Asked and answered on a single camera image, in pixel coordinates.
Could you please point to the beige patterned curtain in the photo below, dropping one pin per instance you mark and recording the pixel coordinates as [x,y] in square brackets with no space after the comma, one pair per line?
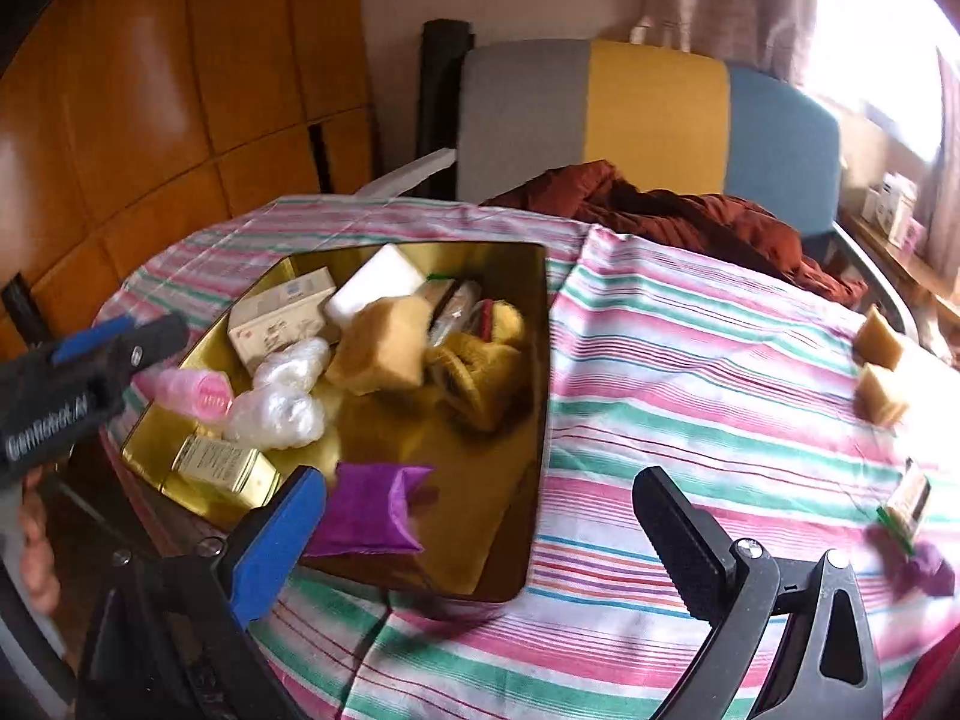
[727,7]
[941,180]

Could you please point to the wooden wardrobe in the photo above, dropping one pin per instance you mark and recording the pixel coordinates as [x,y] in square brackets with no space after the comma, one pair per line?
[150,105]

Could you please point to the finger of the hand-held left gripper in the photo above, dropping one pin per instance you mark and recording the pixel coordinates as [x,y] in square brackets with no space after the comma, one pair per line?
[154,345]
[90,339]

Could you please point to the grey yellow blue chair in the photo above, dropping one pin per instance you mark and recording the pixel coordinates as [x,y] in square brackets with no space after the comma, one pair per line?
[660,120]

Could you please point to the striped tablecloth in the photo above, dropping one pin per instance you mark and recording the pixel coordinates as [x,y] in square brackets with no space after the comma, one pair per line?
[675,420]

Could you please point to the yellow knitted toy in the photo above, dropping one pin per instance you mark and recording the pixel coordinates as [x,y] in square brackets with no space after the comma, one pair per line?
[480,375]

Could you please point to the gold tin box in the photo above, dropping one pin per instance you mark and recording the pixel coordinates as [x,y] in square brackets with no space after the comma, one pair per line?
[450,480]

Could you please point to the pink carton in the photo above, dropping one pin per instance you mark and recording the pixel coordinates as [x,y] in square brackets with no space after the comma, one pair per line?
[911,234]

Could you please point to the wooden side shelf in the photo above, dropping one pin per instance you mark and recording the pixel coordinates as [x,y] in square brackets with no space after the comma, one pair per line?
[900,262]

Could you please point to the yellow sponge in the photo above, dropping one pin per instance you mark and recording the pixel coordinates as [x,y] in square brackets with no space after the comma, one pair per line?
[883,394]
[879,337]
[382,345]

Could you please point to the window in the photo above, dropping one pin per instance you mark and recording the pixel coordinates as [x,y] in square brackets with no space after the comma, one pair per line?
[877,22]

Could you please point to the small gold printed box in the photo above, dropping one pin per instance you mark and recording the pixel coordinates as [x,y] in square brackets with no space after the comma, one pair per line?
[221,465]

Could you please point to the green edged packet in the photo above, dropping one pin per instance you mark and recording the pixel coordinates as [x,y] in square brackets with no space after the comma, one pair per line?
[909,499]

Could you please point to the red garment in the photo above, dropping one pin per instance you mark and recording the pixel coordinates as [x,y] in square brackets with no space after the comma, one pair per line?
[930,694]

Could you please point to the purple cloth pouch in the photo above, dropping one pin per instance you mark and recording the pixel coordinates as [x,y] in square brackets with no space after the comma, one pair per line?
[926,574]
[367,510]

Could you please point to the person's left hand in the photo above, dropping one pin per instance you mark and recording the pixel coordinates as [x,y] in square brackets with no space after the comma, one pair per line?
[37,540]

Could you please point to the clear plastic packet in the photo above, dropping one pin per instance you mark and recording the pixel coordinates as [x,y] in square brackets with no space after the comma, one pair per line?
[454,311]

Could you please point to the white carton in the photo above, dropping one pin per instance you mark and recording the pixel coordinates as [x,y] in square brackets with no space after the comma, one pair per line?
[889,199]

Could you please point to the beige cardboard box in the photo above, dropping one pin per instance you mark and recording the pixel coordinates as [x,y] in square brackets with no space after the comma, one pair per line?
[281,319]

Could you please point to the pink plastic bottle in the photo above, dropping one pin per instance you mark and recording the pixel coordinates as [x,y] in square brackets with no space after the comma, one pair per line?
[187,394]

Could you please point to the white plastic bag wad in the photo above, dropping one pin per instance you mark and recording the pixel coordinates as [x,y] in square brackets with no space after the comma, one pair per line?
[274,416]
[294,364]

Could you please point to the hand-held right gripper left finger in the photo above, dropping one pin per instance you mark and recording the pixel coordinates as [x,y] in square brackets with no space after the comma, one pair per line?
[281,540]

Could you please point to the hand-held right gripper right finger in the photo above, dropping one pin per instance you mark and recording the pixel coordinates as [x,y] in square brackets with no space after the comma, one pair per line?
[686,547]

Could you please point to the dark red cloth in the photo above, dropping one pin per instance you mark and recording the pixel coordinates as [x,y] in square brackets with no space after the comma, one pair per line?
[675,217]

